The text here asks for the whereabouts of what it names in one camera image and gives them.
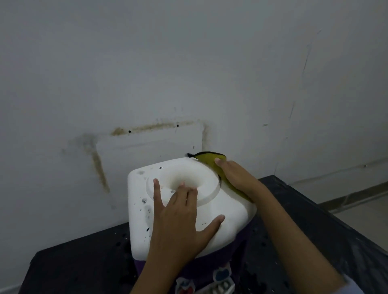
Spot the person's right hand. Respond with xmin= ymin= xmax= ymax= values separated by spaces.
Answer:
xmin=214 ymin=158 xmax=268 ymax=202

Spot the person's left hand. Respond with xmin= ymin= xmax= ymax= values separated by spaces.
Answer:
xmin=151 ymin=178 xmax=226 ymax=260

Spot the yellow cleaning cloth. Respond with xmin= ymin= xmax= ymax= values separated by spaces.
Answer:
xmin=187 ymin=151 xmax=255 ymax=203

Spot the white and purple water dispenser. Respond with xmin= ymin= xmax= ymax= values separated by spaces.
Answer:
xmin=127 ymin=157 xmax=257 ymax=294

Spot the person's right forearm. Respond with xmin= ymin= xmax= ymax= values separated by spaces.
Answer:
xmin=254 ymin=187 xmax=347 ymax=294

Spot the person's left forearm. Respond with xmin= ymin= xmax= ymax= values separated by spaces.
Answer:
xmin=130 ymin=251 xmax=198 ymax=294

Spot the white shirt sleeve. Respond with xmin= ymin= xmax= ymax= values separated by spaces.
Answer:
xmin=339 ymin=273 xmax=374 ymax=294

